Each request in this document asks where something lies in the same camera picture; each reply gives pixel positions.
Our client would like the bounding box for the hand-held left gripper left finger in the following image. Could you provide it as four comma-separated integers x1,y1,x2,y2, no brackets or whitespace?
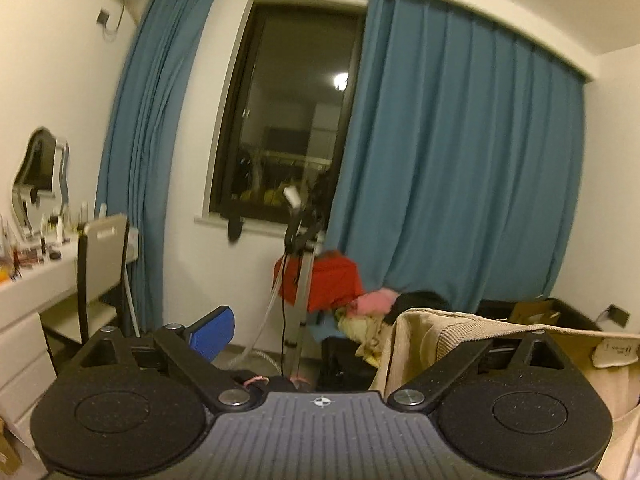
75,305,253,408

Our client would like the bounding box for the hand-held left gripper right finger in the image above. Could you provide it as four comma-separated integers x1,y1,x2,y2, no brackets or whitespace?
389,329,569,409

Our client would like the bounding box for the beige garment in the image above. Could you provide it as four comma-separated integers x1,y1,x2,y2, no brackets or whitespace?
367,308,640,480

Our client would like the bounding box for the black cloth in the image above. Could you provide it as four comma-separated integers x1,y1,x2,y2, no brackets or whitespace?
382,290,453,326

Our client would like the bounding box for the yellow cloth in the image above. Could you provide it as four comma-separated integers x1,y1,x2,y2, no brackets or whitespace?
332,307,401,368

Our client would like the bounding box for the silver tripod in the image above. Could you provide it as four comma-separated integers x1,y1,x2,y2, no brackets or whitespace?
270,185,331,378

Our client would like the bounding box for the open cardboard box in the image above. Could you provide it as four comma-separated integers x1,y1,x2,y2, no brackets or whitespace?
507,300,561,326

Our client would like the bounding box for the pink cloth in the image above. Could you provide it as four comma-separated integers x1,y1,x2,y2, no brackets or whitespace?
350,288,401,316

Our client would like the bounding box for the black storage box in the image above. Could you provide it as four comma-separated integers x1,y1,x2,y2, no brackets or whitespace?
320,337,381,393

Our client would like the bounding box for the light blue cloth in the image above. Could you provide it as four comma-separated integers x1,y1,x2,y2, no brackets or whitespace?
307,310,346,341

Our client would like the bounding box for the red cloth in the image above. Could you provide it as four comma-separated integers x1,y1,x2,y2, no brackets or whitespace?
272,251,366,313

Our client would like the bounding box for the beige chair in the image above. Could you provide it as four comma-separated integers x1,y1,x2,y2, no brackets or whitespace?
42,212,138,348

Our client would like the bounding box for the group of cosmetics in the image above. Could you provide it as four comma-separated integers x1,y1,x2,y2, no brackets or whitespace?
0,201,108,281

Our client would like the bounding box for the white dressing table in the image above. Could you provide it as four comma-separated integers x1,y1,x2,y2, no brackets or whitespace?
0,247,138,456

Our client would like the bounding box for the narrow blue curtain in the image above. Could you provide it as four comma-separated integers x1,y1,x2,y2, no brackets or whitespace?
95,0,223,338

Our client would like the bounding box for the wide blue curtain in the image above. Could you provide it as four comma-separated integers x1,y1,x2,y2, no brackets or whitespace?
320,0,587,313

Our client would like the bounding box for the dark window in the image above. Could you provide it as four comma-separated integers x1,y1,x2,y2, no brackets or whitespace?
207,1,368,226

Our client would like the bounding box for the brown cardboard box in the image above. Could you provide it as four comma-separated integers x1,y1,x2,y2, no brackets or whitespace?
0,417,23,480

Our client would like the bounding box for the wavy framed mirror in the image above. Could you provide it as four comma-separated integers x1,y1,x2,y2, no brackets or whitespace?
11,127,71,241

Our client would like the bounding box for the clear hose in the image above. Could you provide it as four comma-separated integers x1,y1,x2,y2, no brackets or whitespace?
220,280,286,376

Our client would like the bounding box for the black wall socket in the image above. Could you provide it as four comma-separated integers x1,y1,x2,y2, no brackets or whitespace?
597,304,631,326

